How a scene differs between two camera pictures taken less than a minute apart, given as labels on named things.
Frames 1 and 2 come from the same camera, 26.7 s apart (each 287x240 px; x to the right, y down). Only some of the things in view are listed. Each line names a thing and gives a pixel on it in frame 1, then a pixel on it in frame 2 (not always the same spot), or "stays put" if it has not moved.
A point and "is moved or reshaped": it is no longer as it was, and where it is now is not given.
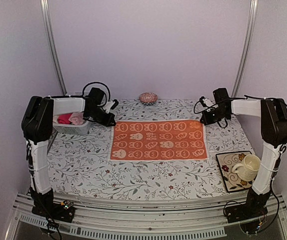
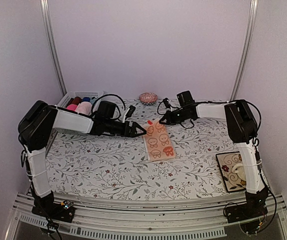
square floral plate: (226, 161) stays put
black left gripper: (107, 122) → (132, 133)
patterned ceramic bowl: (148, 98) stays put
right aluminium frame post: (253, 12) stays put
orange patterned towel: (158, 140) is moved or reshaped
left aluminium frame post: (46, 24) stays put
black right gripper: (207, 120) → (169, 116)
